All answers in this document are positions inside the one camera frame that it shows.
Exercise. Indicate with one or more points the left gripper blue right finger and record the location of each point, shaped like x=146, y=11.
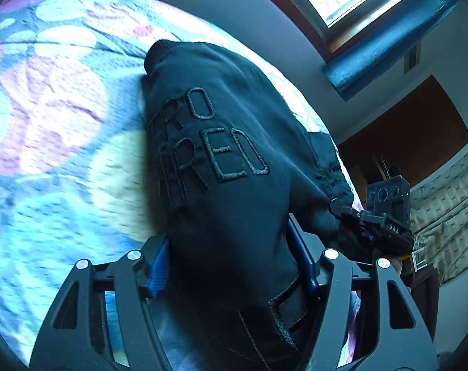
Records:
x=304, y=249

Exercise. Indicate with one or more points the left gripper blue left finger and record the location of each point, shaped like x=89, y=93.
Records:
x=159, y=270

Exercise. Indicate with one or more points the black jacket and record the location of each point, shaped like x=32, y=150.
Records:
x=234, y=165

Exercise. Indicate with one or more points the dark wooden wardrobe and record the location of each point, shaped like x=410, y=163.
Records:
x=413, y=139

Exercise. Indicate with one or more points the floral quilted bedspread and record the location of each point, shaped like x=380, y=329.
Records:
x=72, y=140

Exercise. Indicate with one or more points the black camera box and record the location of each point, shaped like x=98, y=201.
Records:
x=390, y=202

